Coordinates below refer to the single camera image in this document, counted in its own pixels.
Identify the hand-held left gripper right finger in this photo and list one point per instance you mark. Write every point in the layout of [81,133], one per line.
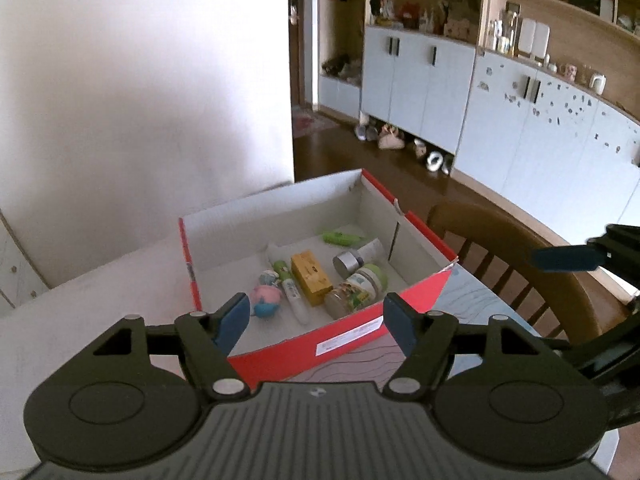
[400,322]

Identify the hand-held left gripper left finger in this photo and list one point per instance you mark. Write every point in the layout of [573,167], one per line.
[232,322]

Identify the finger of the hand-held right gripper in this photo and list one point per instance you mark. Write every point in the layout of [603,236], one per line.
[565,257]

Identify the pink and blue toy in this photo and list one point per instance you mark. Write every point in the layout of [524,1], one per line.
[266,302]

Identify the clear jar with green lid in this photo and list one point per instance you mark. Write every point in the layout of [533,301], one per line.
[355,292]

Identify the red cardboard box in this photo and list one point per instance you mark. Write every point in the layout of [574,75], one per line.
[280,365]

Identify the white and green pen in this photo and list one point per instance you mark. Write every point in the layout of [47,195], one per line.
[292,292]

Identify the white tube with silver cap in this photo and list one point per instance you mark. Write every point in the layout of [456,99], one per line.
[357,257]

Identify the small clear white bottle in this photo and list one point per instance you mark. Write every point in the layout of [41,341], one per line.
[277,252]

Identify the yellow box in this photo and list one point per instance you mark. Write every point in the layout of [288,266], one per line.
[311,280]

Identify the green marker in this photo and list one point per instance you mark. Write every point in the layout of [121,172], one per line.
[342,238]

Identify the wooden chair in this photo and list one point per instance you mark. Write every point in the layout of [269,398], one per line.
[505,222]

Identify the grey cabinet with stickers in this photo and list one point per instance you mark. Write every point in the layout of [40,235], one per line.
[550,145]

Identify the white and black shoe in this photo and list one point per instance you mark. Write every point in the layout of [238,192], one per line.
[435,161]

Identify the white mug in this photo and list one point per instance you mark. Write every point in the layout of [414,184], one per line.
[598,84]

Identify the clear glass cup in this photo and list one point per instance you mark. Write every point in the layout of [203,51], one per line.
[582,74]

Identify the pink mug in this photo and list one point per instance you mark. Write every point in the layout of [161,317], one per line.
[567,70]

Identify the grey slippers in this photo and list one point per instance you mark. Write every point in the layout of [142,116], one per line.
[365,132]

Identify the patterned door rug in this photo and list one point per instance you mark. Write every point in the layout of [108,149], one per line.
[310,122]

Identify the white rounded container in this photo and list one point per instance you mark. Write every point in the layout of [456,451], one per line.
[526,37]
[541,41]

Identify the white side cabinet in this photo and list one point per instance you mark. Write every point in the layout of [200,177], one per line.
[20,270]

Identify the wooden shelf unit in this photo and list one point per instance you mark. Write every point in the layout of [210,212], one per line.
[575,20]

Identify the group of clear bottles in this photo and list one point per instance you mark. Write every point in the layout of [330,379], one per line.
[502,35]

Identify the low grey shoe cabinet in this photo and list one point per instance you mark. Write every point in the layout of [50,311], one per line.
[340,92]

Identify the brown door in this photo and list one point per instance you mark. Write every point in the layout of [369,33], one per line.
[296,60]

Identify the row of figurines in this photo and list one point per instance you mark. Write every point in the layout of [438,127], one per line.
[425,15]

